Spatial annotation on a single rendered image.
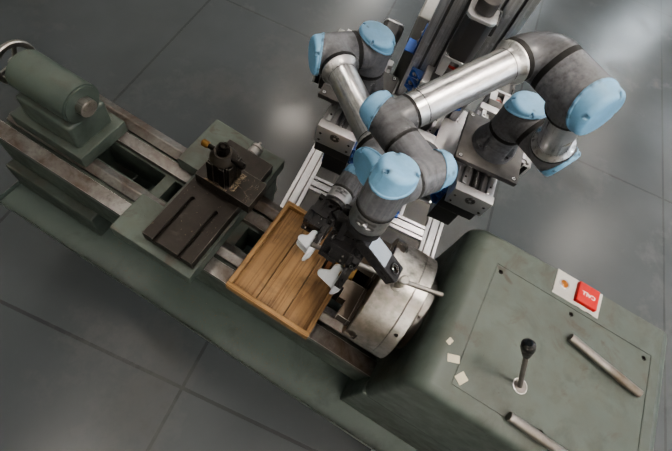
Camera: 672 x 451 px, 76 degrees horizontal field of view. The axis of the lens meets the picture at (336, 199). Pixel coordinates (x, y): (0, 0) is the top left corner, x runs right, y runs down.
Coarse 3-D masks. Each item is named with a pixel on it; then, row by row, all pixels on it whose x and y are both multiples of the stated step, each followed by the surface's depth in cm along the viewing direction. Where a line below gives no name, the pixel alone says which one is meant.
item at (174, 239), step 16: (256, 160) 149; (256, 176) 146; (192, 192) 138; (208, 192) 139; (176, 208) 135; (192, 208) 136; (208, 208) 137; (224, 208) 138; (160, 224) 131; (176, 224) 132; (192, 224) 133; (208, 224) 136; (224, 224) 136; (160, 240) 129; (176, 240) 130; (192, 240) 133; (208, 240) 132; (176, 256) 130; (192, 256) 129
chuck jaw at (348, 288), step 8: (344, 288) 119; (352, 288) 120; (360, 288) 121; (344, 296) 118; (352, 296) 119; (360, 296) 119; (344, 304) 117; (352, 304) 118; (344, 312) 116; (352, 312) 116; (344, 320) 116
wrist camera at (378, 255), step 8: (360, 240) 81; (376, 240) 83; (360, 248) 82; (368, 248) 81; (376, 248) 82; (384, 248) 84; (368, 256) 82; (376, 256) 81; (384, 256) 83; (392, 256) 85; (376, 264) 82; (384, 264) 82; (392, 264) 83; (400, 264) 86; (376, 272) 84; (384, 272) 82; (392, 272) 83; (400, 272) 85; (384, 280) 84; (392, 280) 83
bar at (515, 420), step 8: (512, 416) 95; (512, 424) 96; (520, 424) 95; (528, 424) 95; (528, 432) 95; (536, 432) 95; (536, 440) 95; (544, 440) 94; (552, 440) 95; (552, 448) 94; (560, 448) 94
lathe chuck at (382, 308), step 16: (400, 240) 120; (400, 256) 113; (416, 256) 116; (416, 272) 112; (384, 288) 108; (368, 304) 108; (384, 304) 108; (400, 304) 108; (352, 320) 113; (368, 320) 109; (384, 320) 108; (352, 336) 117; (368, 336) 112; (384, 336) 110
